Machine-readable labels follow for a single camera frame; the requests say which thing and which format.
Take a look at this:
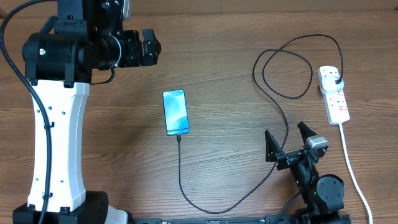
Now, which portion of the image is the white power strip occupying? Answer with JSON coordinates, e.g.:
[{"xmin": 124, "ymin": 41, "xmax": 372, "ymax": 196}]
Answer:
[{"xmin": 318, "ymin": 66, "xmax": 350, "ymax": 125}]

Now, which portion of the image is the black USB charging cable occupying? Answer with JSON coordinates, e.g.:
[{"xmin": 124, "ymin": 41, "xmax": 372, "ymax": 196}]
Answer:
[{"xmin": 176, "ymin": 34, "xmax": 345, "ymax": 215}]

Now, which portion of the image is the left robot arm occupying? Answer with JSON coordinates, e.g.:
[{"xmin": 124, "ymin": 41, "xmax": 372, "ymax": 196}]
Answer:
[{"xmin": 12, "ymin": 0, "xmax": 161, "ymax": 223}]

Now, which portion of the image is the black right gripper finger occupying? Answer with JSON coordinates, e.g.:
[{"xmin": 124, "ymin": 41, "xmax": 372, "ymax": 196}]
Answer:
[
  {"xmin": 297, "ymin": 121, "xmax": 317, "ymax": 145},
  {"xmin": 264, "ymin": 129, "xmax": 284, "ymax": 162}
]

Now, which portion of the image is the Samsung Galaxy smartphone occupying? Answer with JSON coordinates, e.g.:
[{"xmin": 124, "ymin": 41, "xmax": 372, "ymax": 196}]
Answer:
[{"xmin": 162, "ymin": 89, "xmax": 190, "ymax": 136}]

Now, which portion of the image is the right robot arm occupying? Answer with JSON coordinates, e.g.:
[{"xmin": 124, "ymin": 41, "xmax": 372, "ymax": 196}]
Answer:
[{"xmin": 264, "ymin": 122, "xmax": 351, "ymax": 224}]

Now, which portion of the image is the white charger plug adapter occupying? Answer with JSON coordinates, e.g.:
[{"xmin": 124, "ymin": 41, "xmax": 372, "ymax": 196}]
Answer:
[{"xmin": 320, "ymin": 77, "xmax": 345, "ymax": 94}]

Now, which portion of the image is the white power strip cord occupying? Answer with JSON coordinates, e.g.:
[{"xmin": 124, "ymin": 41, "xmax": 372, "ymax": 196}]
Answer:
[{"xmin": 338, "ymin": 123, "xmax": 374, "ymax": 224}]

